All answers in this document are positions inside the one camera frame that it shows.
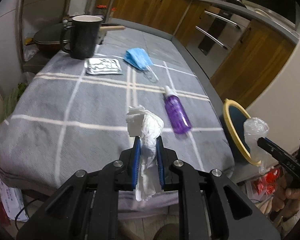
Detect white tissue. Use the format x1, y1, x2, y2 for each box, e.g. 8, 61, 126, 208
126, 105, 164, 202

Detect purple spray bottle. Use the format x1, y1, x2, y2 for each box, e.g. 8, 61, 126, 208
164, 86, 192, 134

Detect clear plastic wrap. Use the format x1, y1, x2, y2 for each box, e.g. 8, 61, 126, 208
243, 117, 269, 175

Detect blue face mask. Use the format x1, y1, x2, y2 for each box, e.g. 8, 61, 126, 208
123, 48, 159, 83

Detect silver foil pouch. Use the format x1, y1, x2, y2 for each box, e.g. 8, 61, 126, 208
84, 58, 122, 75

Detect yellow rimmed teal trash bin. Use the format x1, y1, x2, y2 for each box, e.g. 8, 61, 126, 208
220, 99, 261, 166

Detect wooden kitchen cabinets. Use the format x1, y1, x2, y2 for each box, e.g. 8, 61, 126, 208
97, 0, 297, 110

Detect grey kitchen countertop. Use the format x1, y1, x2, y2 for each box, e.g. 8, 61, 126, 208
193, 0, 299, 44

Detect right hand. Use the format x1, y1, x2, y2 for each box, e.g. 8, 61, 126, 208
272, 174, 300, 219

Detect grey checked table cloth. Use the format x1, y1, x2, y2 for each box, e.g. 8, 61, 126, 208
0, 43, 236, 214

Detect black mug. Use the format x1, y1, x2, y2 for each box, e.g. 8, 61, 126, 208
60, 15, 103, 60

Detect stainless oven with handles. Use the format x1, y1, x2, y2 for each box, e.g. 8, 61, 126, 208
186, 7, 250, 78

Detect dark pan with wooden handle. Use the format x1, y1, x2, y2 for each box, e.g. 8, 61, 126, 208
33, 23, 125, 58

